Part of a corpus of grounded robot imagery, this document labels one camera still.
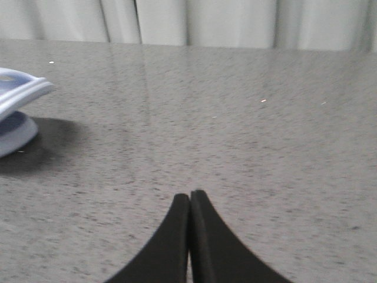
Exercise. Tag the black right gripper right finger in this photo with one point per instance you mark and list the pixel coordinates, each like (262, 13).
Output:
(217, 254)

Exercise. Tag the light blue slipper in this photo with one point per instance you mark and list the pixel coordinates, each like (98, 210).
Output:
(16, 131)
(19, 89)

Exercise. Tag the beige pleated curtain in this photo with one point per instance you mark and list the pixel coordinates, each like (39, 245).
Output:
(299, 25)

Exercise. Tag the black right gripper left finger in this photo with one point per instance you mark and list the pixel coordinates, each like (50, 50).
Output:
(164, 257)

